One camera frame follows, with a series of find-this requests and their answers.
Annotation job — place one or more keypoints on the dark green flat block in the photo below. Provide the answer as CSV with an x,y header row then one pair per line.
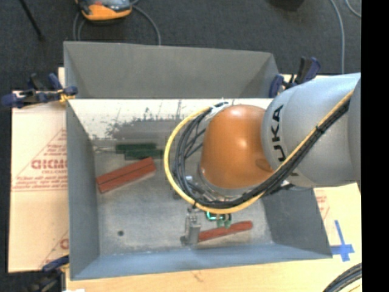
x,y
144,154
135,147

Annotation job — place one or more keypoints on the red-brown flat block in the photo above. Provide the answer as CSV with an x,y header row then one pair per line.
x,y
226,230
129,179
124,169

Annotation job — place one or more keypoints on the brown cardboard board red print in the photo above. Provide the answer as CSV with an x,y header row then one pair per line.
x,y
36,211

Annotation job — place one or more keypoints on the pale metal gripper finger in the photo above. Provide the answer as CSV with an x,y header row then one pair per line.
x,y
185,241
195,233

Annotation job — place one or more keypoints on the grey metal bin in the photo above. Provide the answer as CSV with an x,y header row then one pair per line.
x,y
146,217

